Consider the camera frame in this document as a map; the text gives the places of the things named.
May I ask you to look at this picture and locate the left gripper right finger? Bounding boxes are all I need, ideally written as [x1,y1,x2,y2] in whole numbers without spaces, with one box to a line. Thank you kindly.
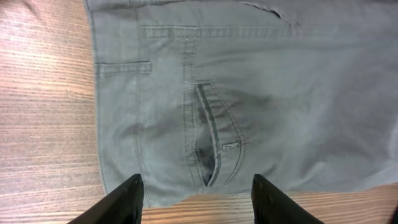
[251,174,323,224]

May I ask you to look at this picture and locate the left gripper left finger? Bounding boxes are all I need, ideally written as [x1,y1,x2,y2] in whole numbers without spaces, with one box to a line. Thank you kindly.
[68,174,144,224]

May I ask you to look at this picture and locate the grey cotton shorts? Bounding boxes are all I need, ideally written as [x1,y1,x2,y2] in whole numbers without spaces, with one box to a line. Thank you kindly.
[85,1,397,207]

